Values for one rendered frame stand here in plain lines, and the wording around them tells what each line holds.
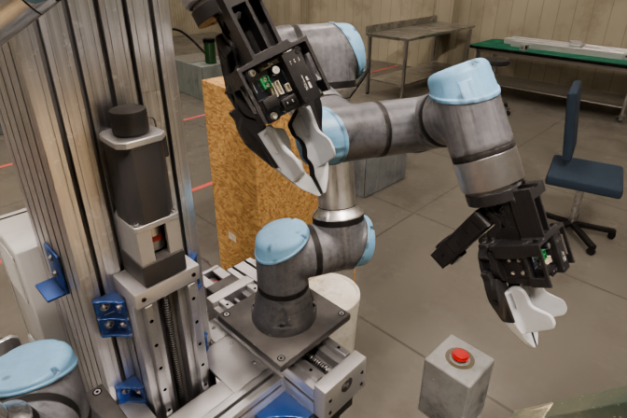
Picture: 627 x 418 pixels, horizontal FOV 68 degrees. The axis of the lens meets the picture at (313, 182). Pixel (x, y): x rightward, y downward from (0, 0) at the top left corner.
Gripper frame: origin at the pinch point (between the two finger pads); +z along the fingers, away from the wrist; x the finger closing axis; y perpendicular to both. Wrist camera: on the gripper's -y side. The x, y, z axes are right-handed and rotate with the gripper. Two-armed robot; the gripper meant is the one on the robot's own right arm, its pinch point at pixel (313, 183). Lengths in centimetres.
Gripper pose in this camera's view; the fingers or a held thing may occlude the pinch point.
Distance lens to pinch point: 50.0
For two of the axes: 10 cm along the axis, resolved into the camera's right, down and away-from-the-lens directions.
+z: 4.4, 8.6, 2.5
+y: 3.5, 1.0, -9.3
